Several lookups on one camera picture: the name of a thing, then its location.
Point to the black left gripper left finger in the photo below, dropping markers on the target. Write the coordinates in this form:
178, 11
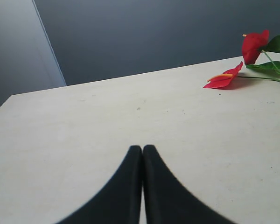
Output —
119, 201

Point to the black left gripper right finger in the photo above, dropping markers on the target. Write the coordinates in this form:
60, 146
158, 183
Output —
167, 201

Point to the artificial red anthurium plant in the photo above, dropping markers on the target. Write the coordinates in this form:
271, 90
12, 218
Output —
255, 49

